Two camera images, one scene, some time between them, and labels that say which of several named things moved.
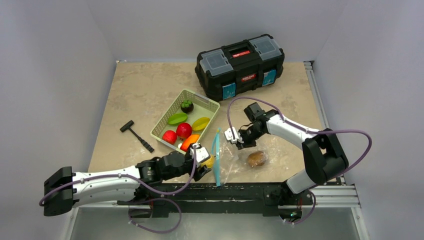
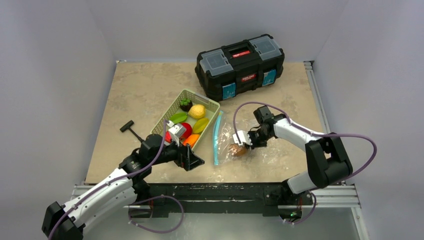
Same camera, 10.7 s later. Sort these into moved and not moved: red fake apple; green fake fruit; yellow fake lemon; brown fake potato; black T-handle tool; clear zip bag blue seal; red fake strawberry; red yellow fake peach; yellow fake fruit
Moved: clear zip bag blue seal; brown fake potato; yellow fake lemon
Not moved: yellow fake fruit; red fake apple; green fake fruit; red fake strawberry; red yellow fake peach; black T-handle tool
